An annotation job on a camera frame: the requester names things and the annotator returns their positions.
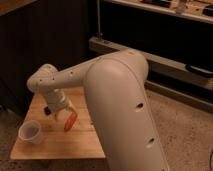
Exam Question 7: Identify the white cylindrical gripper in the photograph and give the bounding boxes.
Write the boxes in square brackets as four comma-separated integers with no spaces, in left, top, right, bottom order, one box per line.
[44,89,78,121]

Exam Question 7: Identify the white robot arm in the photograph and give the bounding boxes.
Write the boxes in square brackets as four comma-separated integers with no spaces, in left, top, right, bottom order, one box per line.
[27,49,170,171]

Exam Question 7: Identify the white ceramic cup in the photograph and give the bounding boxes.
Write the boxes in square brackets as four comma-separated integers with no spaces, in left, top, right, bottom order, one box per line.
[18,120,43,144]

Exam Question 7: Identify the orange carrot toy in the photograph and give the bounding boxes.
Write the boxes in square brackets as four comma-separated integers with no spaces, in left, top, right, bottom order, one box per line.
[64,113,77,132]

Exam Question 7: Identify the black rectangular block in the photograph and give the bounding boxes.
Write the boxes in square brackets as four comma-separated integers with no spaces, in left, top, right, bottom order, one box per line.
[44,107,51,116]

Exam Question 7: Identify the wooden table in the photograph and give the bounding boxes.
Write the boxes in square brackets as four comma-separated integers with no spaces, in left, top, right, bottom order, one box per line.
[10,87,105,160]

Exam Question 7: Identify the grey metal stand base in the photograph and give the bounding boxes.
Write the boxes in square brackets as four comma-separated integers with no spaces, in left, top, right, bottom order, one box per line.
[88,0,213,113]

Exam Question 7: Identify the background shelf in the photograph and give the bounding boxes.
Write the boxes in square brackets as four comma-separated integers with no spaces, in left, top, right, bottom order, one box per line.
[104,0,213,25]

